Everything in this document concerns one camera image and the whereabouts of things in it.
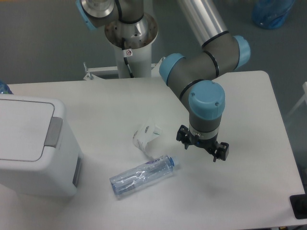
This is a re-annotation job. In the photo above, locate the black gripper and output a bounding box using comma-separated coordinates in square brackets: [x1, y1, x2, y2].
[176, 125, 229, 162]

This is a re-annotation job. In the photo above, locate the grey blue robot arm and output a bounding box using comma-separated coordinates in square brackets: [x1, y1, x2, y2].
[76, 0, 250, 161]

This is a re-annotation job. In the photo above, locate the white trash can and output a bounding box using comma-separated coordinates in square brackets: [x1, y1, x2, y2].
[0, 94, 83, 196]

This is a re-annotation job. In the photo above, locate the clear plastic water bottle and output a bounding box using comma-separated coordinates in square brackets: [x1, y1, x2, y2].
[109, 155, 179, 196]

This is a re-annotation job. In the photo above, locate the black device at corner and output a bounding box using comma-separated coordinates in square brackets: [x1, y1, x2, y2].
[290, 194, 307, 219]

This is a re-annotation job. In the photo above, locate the large blue water jug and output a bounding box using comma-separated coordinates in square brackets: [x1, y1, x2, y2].
[251, 0, 295, 29]

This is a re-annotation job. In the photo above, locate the blue bottle at left edge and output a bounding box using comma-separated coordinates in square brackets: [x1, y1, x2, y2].
[0, 80, 13, 94]

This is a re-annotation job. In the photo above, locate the white frame at right edge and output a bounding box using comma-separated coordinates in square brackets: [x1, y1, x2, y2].
[285, 82, 307, 124]

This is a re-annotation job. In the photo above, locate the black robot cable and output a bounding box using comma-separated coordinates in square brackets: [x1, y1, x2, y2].
[114, 0, 135, 79]

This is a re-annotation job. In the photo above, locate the grey-handled trash can lid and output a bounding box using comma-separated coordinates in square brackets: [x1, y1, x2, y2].
[0, 95, 56, 162]

